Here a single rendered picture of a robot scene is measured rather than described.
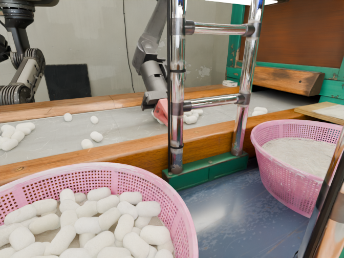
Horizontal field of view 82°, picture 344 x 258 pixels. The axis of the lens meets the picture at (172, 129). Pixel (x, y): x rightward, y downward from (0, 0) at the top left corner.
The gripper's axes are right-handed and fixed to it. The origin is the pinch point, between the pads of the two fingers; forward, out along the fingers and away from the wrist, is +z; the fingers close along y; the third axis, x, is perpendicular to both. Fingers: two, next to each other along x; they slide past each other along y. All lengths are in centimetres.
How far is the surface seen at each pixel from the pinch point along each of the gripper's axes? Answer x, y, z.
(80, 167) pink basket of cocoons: -8.7, -21.2, 7.6
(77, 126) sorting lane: 9.8, -20.9, -10.0
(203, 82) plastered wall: 154, 150, -133
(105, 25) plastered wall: 109, 24, -188
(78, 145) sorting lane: 2.3, -21.4, -1.3
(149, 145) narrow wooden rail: -6.9, -9.2, 5.8
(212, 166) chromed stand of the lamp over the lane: -5.8, 2.3, 12.7
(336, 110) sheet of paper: -11.4, 40.8, 9.3
